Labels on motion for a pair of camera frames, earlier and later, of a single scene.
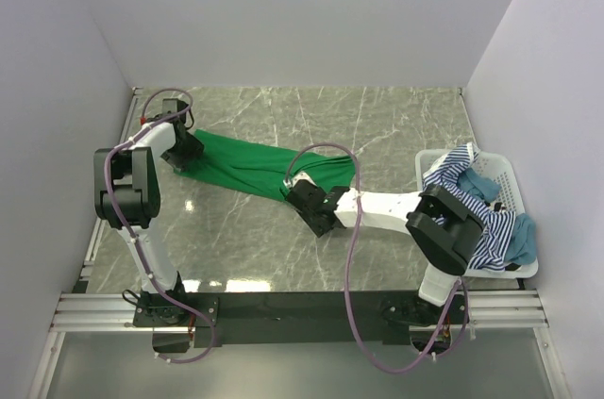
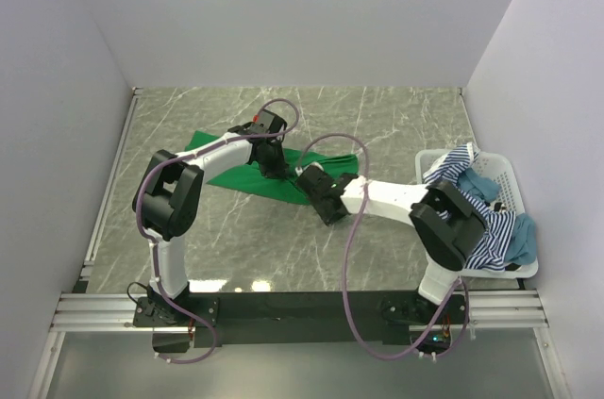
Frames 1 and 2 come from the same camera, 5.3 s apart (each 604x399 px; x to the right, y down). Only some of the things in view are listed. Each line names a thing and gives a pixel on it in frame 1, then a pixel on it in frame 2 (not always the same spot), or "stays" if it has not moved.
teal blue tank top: x=522 y=246 stays
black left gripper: x=194 y=147 to x=279 y=170
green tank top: x=260 y=169 stays
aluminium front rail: x=489 y=310 stays
